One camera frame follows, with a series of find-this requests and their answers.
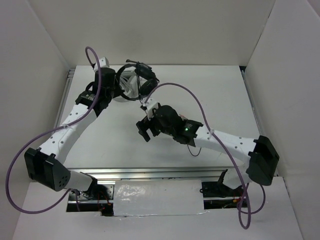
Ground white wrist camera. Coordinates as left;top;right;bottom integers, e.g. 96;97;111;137
140;97;160;121
93;57;110;72

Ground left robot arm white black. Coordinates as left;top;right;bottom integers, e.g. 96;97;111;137
24;67;123;200

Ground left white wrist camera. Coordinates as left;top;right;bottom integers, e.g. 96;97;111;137
93;57;110;72

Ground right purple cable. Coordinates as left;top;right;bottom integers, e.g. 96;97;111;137
141;82;266;230

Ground white taped cover plate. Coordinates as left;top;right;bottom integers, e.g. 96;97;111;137
113;179;205;217

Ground purple cable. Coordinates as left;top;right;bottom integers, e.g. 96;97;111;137
5;46;103;214
141;82;266;230

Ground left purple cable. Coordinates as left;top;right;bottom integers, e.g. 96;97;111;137
5;46;103;214

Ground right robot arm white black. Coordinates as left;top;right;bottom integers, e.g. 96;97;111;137
136;103;280;196

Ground black headphones with cable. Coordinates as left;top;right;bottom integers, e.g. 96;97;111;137
126;59;203;147

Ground grey white headphone stand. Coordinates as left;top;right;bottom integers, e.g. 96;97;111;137
112;63;139;101

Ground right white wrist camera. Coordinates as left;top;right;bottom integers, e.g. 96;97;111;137
140;97;160;121

